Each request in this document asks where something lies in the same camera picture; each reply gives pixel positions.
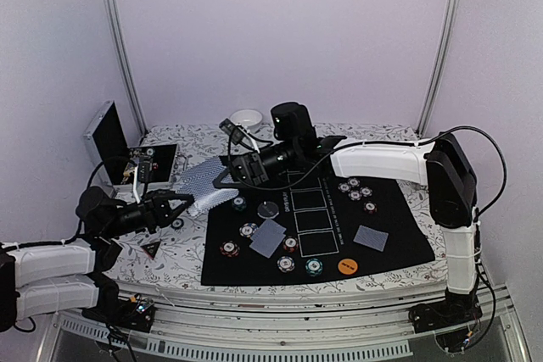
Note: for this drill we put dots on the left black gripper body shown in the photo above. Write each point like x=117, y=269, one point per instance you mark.
x=151, y=219

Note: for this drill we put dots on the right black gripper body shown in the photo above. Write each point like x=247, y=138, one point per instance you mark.
x=260, y=173

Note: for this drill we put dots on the white chip cluster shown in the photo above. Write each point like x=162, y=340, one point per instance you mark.
x=354, y=195
x=354, y=183
x=366, y=192

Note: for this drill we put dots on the clear dealer button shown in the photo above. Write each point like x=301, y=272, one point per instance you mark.
x=268, y=210

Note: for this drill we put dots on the green poker chip stack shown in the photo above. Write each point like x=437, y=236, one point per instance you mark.
x=177, y=224

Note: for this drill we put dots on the red chip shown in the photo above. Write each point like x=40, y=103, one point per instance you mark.
x=230, y=249
x=290, y=244
x=370, y=207

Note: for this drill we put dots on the blue card deck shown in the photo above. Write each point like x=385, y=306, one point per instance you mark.
x=198, y=182

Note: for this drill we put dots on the face-down card big blind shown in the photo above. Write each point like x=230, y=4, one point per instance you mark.
x=371, y=238

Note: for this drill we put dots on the orange big blind button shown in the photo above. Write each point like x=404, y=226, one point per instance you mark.
x=347, y=267

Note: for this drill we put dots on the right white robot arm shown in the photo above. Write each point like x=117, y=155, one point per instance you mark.
x=438, y=163

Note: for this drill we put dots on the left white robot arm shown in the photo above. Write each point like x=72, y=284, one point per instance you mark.
x=39, y=278

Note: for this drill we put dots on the white ceramic bowl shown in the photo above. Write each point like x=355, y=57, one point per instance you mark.
x=250, y=119

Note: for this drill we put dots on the black triangular marker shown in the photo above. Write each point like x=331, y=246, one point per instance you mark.
x=151, y=249

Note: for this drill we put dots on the silver poker chip case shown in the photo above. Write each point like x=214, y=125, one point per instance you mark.
x=105, y=138

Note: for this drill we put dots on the black poker mat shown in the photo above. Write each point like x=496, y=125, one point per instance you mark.
x=324, y=220

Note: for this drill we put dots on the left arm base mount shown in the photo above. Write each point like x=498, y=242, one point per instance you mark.
x=136, y=314

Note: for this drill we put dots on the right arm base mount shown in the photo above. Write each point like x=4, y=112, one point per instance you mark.
x=453, y=310

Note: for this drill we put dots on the right aluminium frame post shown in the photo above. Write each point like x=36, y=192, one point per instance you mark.
x=451, y=8

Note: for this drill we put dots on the aluminium frame post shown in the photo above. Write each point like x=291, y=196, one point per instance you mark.
x=113, y=16
x=451, y=8

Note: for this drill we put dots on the left aluminium frame post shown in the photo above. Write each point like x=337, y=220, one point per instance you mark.
x=113, y=16

